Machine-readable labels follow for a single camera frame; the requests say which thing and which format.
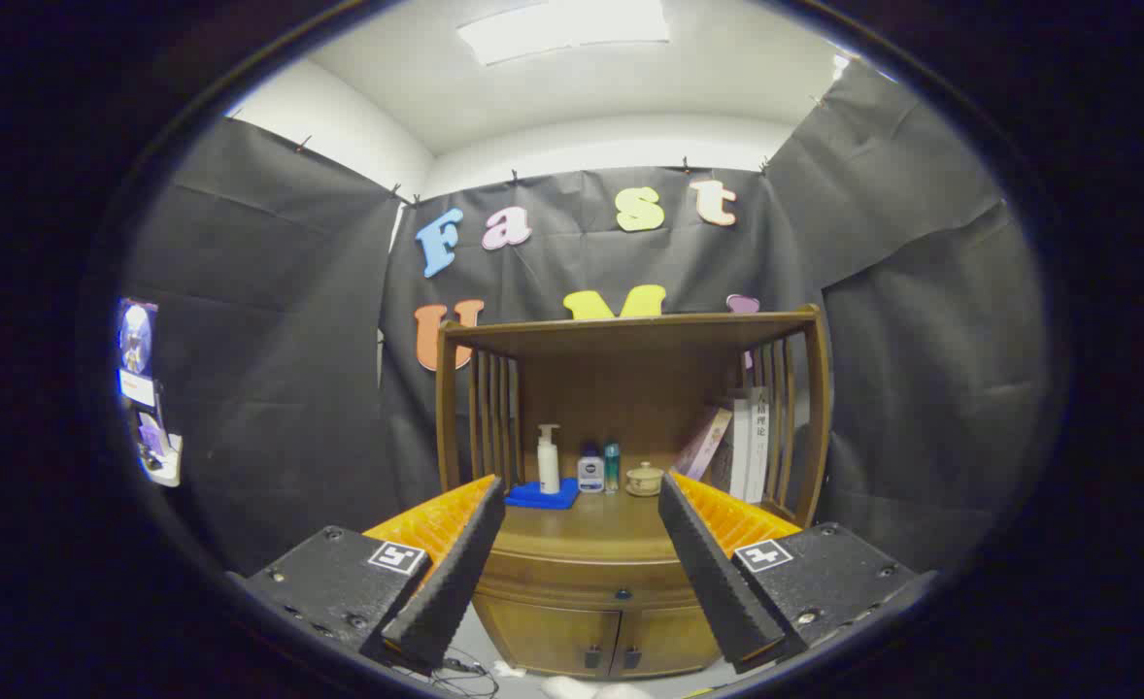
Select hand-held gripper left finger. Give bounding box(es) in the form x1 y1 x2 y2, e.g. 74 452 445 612
232 474 507 673

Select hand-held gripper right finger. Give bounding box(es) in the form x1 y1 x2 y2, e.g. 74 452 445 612
657 472 937 675

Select wooden cabinet door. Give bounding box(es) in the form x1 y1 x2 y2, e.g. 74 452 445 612
480 597 622 678
616 607 723 678

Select wooden countertop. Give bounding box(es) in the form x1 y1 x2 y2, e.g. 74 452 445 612
480 481 709 564

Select wooden cabinet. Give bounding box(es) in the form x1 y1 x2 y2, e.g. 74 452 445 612
433 304 833 681

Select blue cloth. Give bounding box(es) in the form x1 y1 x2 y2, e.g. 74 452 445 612
505 478 581 511

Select purple and white book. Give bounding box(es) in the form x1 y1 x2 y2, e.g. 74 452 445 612
674 406 733 482

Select white book black characters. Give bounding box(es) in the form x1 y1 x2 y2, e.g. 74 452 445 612
730 386 770 504

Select white pump bottle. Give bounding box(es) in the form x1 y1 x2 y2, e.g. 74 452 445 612
536 423 561 495

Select ceiling light panel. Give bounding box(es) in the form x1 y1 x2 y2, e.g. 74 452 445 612
457 0 672 67

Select black floor cables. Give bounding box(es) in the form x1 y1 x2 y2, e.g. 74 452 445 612
392 656 500 698

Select wall poster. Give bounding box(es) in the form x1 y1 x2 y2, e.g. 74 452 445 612
118 298 158 407

